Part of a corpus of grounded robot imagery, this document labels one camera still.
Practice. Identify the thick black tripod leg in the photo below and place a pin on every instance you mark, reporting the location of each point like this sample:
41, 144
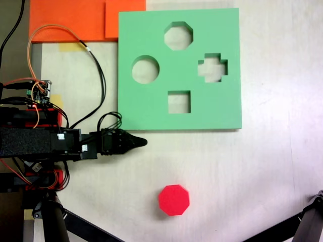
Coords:
310, 221
53, 221

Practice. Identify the yellow tape strip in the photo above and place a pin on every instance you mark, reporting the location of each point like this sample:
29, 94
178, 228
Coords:
69, 47
58, 100
28, 214

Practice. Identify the red and black table clamp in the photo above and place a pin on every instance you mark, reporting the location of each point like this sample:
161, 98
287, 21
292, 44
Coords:
15, 181
15, 116

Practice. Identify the black circuit board white connector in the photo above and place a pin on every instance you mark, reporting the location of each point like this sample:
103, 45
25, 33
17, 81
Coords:
35, 167

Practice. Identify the small green-terminal circuit board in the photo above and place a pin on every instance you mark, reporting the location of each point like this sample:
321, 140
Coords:
38, 94

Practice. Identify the green shape sorting board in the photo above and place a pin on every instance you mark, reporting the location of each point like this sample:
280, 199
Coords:
214, 108

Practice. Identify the large orange flat block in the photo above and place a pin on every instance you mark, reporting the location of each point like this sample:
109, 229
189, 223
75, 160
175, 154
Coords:
65, 20

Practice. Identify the slim black tripod leg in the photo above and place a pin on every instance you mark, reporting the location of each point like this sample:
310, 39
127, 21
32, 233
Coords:
88, 229
277, 232

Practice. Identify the red octagonal pillar block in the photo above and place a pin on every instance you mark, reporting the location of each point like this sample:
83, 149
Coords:
174, 199

